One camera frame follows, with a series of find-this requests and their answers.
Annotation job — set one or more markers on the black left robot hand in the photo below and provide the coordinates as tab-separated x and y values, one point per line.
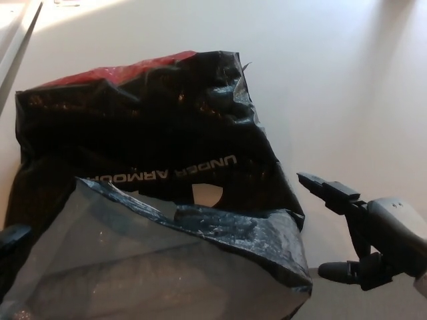
13	238

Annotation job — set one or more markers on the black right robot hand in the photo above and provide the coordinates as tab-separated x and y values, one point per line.
397	230

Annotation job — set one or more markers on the black Under Armour plastic bag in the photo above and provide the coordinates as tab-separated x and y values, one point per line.
133	140

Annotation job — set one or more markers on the white label with red print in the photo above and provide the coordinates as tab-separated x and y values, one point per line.
68	2

